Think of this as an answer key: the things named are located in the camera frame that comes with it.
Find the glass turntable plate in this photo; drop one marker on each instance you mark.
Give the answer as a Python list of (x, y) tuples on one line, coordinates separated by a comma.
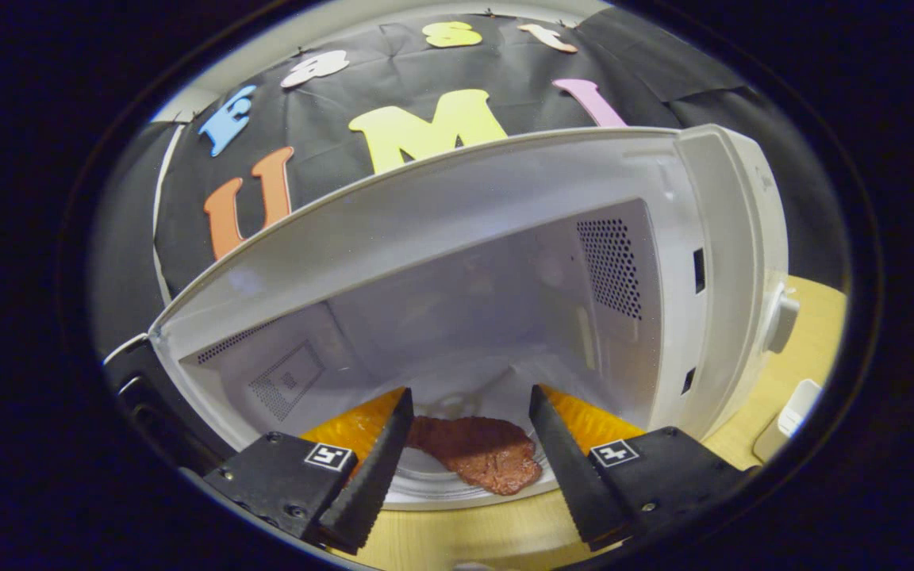
[(425, 486)]

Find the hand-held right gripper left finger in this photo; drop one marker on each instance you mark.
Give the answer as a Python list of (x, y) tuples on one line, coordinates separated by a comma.
[(374, 476)]

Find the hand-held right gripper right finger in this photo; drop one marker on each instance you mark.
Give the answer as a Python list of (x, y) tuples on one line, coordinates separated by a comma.
[(572, 476)]

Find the brown meat piece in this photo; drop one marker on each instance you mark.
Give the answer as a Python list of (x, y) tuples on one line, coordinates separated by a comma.
[(481, 460)]

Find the white microwave oven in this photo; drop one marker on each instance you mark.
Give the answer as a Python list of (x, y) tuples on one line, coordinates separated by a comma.
[(505, 182)]

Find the white rectangular tray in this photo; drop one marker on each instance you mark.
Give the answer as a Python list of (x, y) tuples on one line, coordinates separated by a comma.
[(786, 424)]

